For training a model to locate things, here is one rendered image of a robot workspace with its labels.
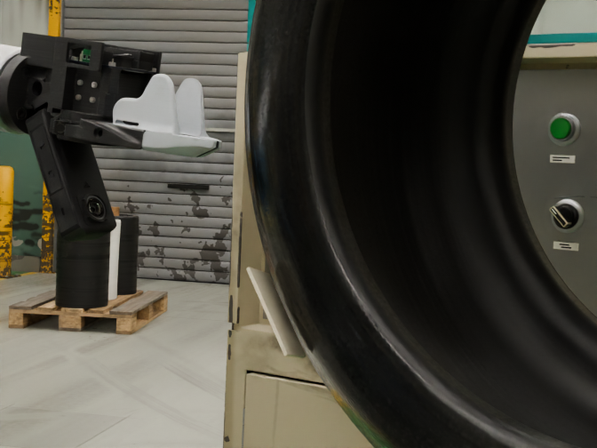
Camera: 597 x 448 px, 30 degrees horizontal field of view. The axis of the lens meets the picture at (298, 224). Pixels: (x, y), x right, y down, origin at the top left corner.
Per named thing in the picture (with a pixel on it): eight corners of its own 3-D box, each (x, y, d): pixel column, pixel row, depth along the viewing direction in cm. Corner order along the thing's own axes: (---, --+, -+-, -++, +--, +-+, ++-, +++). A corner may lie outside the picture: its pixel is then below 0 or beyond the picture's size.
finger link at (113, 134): (131, 129, 84) (50, 113, 88) (128, 148, 84) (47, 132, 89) (171, 132, 88) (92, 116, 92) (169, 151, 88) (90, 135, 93)
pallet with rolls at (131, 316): (61, 305, 833) (65, 203, 829) (167, 310, 828) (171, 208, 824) (7, 327, 713) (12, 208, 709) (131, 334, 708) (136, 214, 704)
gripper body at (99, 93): (105, 43, 86) (1, 28, 93) (91, 153, 87) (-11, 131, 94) (171, 53, 92) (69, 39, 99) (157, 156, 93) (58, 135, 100)
